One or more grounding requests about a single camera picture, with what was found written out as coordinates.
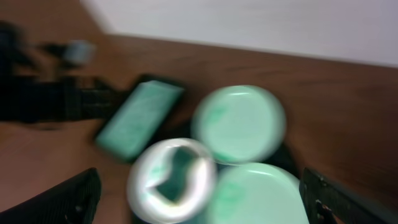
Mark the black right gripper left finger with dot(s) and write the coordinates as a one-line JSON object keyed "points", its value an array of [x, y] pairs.
{"points": [[72, 201]]}

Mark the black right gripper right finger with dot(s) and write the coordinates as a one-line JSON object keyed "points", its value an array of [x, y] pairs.
{"points": [[326, 201]]}

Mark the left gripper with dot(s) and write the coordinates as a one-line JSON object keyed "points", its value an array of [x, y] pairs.
{"points": [[96, 102]]}

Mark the green scrub sponge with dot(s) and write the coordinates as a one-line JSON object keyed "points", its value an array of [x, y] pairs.
{"points": [[174, 186]]}

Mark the white plate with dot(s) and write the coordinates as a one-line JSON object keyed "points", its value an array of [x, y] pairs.
{"points": [[153, 167]]}

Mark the mint plate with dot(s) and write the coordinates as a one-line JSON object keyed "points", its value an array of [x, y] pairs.
{"points": [[240, 124], [256, 193]]}

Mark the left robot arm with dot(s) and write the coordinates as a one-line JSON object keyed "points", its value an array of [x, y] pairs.
{"points": [[26, 99]]}

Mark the rectangular green tray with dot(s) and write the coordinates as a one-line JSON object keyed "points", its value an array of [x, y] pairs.
{"points": [[137, 120]]}

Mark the round dark teal tray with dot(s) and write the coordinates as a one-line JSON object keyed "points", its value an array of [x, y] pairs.
{"points": [[281, 158]]}

